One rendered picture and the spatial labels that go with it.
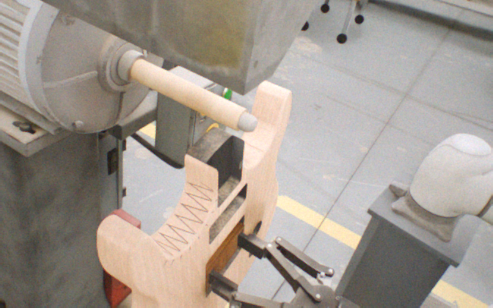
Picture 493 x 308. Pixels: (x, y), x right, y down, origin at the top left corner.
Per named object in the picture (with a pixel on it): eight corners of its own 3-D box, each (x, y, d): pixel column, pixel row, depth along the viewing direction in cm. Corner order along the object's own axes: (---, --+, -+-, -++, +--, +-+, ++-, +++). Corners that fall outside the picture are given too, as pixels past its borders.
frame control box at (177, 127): (92, 153, 104) (86, 57, 89) (152, 118, 120) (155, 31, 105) (172, 200, 96) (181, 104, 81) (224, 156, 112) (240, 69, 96)
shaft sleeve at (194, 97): (147, 56, 63) (144, 76, 65) (131, 61, 60) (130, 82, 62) (250, 105, 57) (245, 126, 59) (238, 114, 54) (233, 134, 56)
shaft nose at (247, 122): (248, 109, 57) (244, 125, 58) (239, 115, 55) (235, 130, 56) (261, 115, 56) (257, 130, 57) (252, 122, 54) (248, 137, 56)
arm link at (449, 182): (414, 172, 138) (446, 116, 125) (474, 199, 132) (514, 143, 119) (402, 199, 127) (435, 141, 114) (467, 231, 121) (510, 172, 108)
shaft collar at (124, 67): (139, 46, 64) (138, 75, 66) (117, 53, 60) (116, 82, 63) (150, 51, 63) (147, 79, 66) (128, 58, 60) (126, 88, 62)
